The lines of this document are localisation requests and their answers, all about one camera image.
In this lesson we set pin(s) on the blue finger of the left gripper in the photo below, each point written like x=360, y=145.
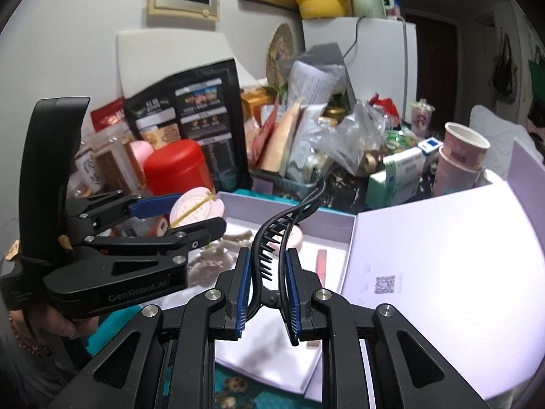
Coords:
x=153, y=206
x=200, y=233

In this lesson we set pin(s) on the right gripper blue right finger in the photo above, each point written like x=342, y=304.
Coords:
x=293, y=274

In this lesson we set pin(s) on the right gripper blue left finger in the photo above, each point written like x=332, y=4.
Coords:
x=243, y=283

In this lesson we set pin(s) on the round white compact case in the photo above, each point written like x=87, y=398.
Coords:
x=197, y=205

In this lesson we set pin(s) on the black curved hair clip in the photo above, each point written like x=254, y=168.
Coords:
x=276, y=231

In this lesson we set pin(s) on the gold flower hair claw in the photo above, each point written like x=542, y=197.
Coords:
x=232, y=389

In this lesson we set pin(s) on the person's left hand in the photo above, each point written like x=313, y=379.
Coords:
x=45, y=320

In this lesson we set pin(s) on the red cylindrical canister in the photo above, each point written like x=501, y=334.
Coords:
x=177, y=168

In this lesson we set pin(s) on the beige hair claw clip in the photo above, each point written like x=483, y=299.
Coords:
x=217, y=257

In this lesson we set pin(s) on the pink lipstick tube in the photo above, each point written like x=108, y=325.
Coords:
x=321, y=265

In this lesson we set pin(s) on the small pink round jar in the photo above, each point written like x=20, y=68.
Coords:
x=295, y=241

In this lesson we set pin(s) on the teal bubble mailer mat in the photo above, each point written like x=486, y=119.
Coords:
x=276, y=374

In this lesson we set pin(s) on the red snack packet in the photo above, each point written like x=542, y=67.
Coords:
x=108, y=115

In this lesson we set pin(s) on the black snack pouch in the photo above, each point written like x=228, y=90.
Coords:
x=202, y=104

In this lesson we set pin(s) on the medicine box white green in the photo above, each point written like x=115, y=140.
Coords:
x=398, y=181

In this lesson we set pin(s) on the lilac gift box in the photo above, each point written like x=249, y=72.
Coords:
x=466, y=269

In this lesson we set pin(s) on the clear plastic bag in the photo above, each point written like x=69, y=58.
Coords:
x=356, y=144

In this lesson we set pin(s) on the pink paper cups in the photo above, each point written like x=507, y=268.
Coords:
x=460, y=160

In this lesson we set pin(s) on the white mini fridge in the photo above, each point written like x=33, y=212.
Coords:
x=381, y=56

